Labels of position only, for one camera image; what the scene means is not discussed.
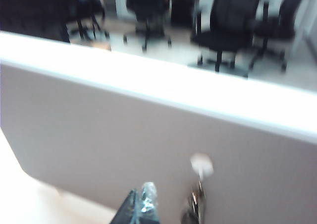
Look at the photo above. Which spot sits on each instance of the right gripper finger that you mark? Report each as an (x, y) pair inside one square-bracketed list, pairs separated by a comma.
[(138, 209)]

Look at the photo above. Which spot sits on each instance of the bunch of keys with black fob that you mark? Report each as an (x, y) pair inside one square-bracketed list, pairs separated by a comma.
[(195, 209)]

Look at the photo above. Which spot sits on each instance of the grey desk partition panel with hook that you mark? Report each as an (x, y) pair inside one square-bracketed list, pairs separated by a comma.
[(99, 134)]

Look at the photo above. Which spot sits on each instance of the black waste bin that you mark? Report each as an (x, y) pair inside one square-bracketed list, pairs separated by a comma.
[(183, 8)]

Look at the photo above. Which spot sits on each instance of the black mesh office chair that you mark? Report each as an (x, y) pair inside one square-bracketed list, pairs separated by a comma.
[(284, 18), (146, 3), (90, 8), (227, 23)]

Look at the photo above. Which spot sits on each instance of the black office chair with headrest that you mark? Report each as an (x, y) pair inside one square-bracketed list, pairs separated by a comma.
[(32, 8)]

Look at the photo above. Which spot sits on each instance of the white adhesive wall hook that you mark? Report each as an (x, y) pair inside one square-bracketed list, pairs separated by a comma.
[(201, 165)]

